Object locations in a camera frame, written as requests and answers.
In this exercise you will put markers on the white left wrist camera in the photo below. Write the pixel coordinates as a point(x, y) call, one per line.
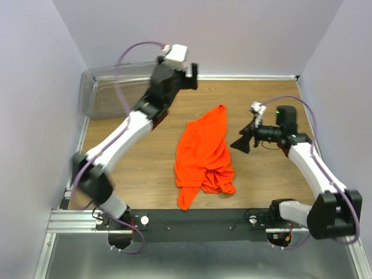
point(175, 56)

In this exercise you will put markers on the orange t shirt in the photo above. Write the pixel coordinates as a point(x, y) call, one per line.
point(203, 160)

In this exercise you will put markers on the clear plastic bin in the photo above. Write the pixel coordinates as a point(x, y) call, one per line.
point(98, 99)

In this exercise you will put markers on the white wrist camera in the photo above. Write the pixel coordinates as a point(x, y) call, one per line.
point(258, 110)
point(175, 56)

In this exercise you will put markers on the aluminium frame rail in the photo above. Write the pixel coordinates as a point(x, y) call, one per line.
point(71, 222)

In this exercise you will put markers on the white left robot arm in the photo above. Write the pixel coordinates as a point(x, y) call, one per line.
point(90, 171)

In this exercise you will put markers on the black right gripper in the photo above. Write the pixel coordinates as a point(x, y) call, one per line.
point(243, 143)

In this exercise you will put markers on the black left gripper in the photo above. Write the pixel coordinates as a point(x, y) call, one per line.
point(189, 82)

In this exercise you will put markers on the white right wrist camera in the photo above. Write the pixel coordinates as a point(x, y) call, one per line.
point(258, 110)

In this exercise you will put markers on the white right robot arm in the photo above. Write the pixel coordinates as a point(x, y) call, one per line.
point(336, 210)

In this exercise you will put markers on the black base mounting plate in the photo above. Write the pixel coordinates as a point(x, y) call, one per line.
point(197, 225)

